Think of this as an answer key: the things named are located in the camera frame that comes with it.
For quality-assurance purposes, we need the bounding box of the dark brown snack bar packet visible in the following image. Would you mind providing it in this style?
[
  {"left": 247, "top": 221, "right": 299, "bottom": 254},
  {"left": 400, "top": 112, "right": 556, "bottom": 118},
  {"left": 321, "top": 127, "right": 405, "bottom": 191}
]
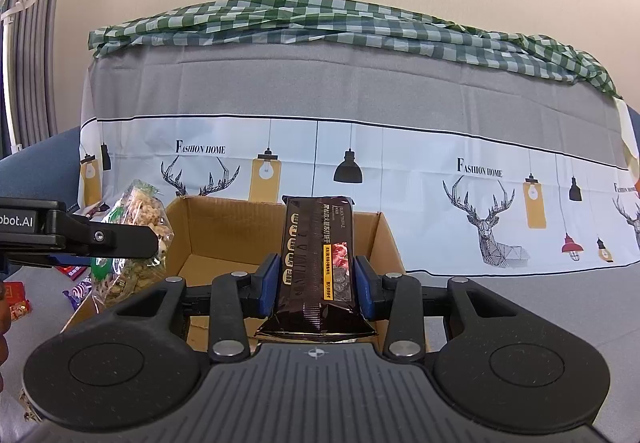
[{"left": 257, "top": 196, "right": 375, "bottom": 343}]

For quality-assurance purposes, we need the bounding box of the long red shrimp cracker packet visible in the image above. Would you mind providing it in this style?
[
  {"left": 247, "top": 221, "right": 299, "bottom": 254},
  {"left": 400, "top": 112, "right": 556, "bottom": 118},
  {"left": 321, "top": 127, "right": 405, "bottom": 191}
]
[{"left": 56, "top": 265, "right": 89, "bottom": 281}]

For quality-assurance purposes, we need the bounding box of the grey deer print cover cloth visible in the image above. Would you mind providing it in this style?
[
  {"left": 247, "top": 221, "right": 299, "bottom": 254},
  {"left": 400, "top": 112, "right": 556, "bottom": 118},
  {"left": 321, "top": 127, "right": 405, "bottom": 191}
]
[{"left": 0, "top": 42, "right": 640, "bottom": 424}]

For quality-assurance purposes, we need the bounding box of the purple candy bar wrapper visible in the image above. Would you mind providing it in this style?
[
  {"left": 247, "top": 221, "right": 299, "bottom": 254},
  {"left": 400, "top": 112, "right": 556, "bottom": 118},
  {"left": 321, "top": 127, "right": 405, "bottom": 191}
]
[{"left": 62, "top": 277, "right": 92, "bottom": 311}]

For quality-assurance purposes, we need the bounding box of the round puffed grain snack bag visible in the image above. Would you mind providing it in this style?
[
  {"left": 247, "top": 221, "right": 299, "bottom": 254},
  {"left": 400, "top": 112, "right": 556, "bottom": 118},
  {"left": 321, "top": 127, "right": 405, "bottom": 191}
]
[{"left": 90, "top": 180, "right": 175, "bottom": 312}]

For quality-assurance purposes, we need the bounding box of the person's left hand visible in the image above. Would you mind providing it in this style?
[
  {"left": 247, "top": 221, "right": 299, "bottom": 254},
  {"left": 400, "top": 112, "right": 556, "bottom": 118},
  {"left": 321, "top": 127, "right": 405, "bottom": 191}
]
[{"left": 0, "top": 283, "right": 11, "bottom": 364}]

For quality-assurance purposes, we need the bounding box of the white floor lamp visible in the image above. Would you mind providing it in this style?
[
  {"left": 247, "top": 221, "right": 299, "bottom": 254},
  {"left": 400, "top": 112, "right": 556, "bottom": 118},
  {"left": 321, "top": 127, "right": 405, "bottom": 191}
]
[{"left": 1, "top": 0, "right": 38, "bottom": 154}]

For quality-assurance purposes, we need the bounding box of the green checkered cloth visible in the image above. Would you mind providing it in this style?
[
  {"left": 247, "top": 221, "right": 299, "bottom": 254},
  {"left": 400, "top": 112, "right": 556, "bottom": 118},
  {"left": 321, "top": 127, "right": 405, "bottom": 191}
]
[{"left": 88, "top": 0, "right": 618, "bottom": 98}]

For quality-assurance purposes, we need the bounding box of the grey curtain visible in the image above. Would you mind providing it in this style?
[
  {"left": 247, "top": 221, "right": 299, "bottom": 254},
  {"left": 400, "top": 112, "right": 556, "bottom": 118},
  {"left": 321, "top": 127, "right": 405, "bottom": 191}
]
[{"left": 1, "top": 0, "right": 58, "bottom": 157}]

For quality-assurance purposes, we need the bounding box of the small red square snack packet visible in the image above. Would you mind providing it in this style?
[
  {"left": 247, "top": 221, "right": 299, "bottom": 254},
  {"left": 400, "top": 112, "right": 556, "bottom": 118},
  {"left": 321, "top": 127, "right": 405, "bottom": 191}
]
[{"left": 3, "top": 281, "right": 32, "bottom": 321}]

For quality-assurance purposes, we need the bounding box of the brown cardboard box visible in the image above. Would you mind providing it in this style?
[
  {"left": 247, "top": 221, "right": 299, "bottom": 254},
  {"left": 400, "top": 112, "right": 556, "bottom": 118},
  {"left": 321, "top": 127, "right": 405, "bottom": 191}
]
[{"left": 60, "top": 194, "right": 432, "bottom": 354}]

